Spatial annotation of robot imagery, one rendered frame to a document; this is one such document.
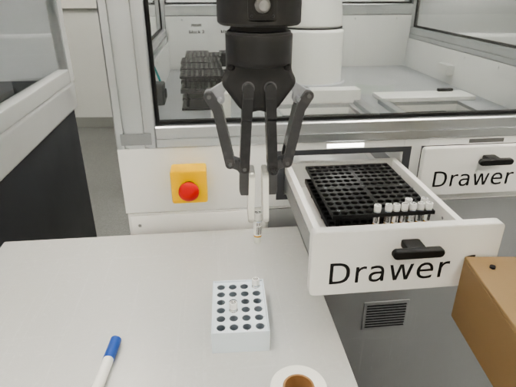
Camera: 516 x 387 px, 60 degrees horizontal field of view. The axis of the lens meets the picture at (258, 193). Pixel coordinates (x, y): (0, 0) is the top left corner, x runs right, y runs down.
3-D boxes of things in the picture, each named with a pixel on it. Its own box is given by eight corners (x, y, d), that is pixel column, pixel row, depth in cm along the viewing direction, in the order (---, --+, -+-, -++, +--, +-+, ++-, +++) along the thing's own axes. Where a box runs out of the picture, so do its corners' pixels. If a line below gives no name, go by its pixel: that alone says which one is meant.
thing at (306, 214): (475, 269, 71) (484, 236, 68) (317, 280, 68) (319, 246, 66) (384, 173, 107) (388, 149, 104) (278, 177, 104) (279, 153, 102)
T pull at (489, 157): (514, 165, 94) (515, 159, 94) (480, 166, 93) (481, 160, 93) (503, 159, 97) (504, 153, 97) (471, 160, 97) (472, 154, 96)
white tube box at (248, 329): (269, 350, 65) (269, 330, 64) (212, 353, 65) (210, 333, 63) (262, 296, 76) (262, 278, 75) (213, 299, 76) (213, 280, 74)
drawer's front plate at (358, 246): (490, 283, 70) (506, 223, 65) (309, 296, 67) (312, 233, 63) (483, 277, 72) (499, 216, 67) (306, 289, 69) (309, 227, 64)
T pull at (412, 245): (444, 257, 62) (446, 249, 62) (393, 261, 62) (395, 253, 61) (433, 244, 66) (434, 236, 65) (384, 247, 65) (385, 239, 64)
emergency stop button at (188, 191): (199, 202, 88) (198, 183, 86) (179, 203, 87) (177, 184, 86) (200, 196, 91) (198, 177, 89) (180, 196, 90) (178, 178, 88)
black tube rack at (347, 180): (428, 243, 78) (434, 210, 75) (330, 249, 76) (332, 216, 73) (383, 190, 98) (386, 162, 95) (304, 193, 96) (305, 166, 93)
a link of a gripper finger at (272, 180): (266, 153, 57) (289, 153, 57) (266, 190, 59) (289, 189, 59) (267, 158, 55) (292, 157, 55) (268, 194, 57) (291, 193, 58)
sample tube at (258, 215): (262, 244, 61) (262, 214, 59) (253, 244, 61) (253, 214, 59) (261, 239, 62) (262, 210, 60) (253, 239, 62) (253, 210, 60)
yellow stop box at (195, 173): (207, 204, 91) (206, 171, 88) (172, 206, 90) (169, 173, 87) (207, 193, 95) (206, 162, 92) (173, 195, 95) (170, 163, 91)
